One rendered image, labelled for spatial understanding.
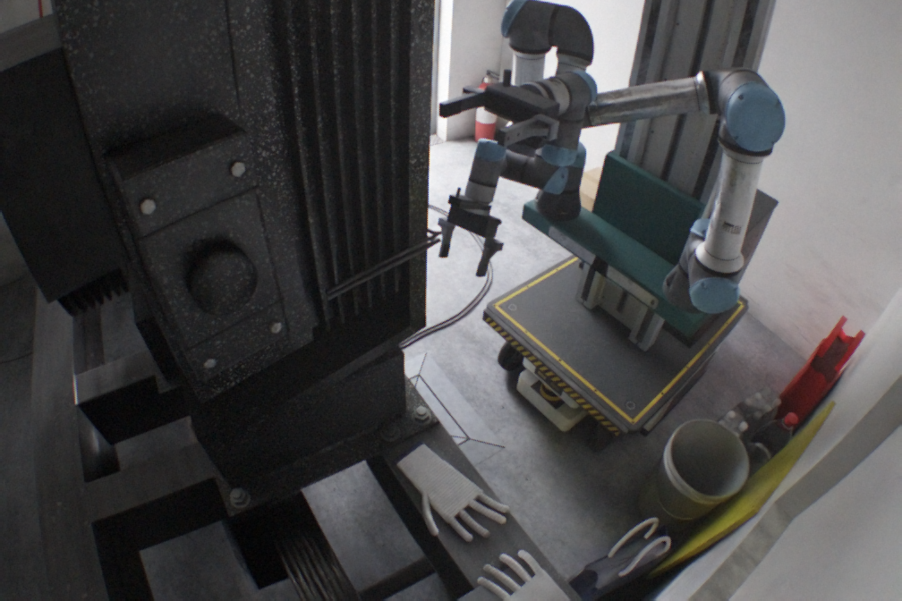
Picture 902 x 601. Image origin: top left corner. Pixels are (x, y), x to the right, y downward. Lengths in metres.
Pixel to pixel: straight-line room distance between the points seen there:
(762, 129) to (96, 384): 1.56
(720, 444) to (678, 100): 1.11
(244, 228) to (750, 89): 0.84
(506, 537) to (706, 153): 1.05
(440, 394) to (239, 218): 1.49
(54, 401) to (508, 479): 1.41
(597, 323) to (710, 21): 1.08
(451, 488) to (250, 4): 0.85
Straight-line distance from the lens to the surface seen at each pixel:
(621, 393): 1.65
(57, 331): 1.59
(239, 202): 0.50
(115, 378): 1.35
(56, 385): 1.44
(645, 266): 1.46
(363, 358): 0.89
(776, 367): 2.55
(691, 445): 1.78
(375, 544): 1.66
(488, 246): 1.23
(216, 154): 0.47
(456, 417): 1.85
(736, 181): 1.04
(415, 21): 0.65
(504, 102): 0.88
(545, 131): 0.81
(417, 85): 0.67
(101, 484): 1.20
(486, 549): 0.97
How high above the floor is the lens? 1.58
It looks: 40 degrees down
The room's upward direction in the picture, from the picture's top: 3 degrees clockwise
